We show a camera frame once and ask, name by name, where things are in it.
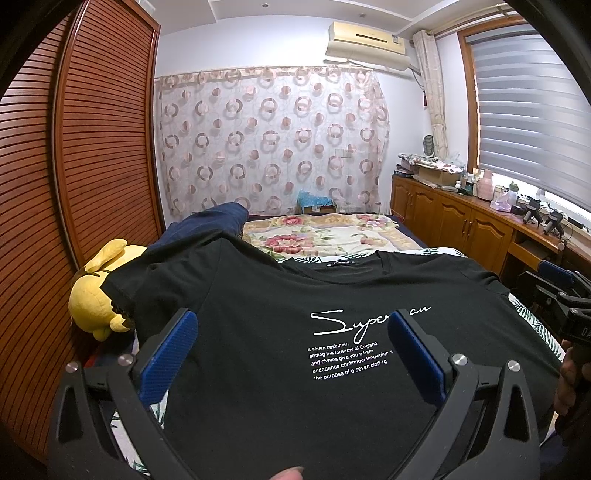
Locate purple plastic container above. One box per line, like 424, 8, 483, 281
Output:
490, 182, 519, 213

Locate box with blue cloth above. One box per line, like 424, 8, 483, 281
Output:
295, 190, 337, 214

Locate tied beige curtain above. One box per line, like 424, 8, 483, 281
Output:
413, 30, 449, 160

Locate small round fan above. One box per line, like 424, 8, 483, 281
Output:
423, 134, 436, 157

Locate wall air conditioner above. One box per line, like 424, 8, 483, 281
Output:
325, 21, 411, 71

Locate black printed t-shirt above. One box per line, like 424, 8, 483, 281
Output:
101, 230, 562, 480

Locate palm leaf bedsheet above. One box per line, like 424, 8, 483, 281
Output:
110, 246, 567, 476

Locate grey zebra window blind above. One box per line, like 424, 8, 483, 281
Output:
467, 24, 590, 209

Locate cardboard box on sideboard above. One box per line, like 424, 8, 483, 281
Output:
413, 165, 461, 186

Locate circle patterned curtain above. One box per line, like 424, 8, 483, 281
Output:
154, 66, 390, 221

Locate person's left hand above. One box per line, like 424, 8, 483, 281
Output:
270, 466, 304, 480

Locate spare black gripper on sideboard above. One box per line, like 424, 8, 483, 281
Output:
522, 198, 564, 238

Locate wooden sideboard cabinet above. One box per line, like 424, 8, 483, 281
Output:
391, 175, 590, 284

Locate person's right hand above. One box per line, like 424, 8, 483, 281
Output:
554, 340, 590, 416

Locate yellow plush toy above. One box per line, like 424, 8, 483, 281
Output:
68, 239, 146, 341

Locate floral blanket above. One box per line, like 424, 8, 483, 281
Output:
242, 213, 420, 262

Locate pink bottle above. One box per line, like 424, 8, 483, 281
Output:
477, 169, 495, 202

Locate wooden louvered wardrobe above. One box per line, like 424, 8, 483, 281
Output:
1, 1, 164, 461

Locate navy folded garment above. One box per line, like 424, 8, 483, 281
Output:
147, 202, 249, 250

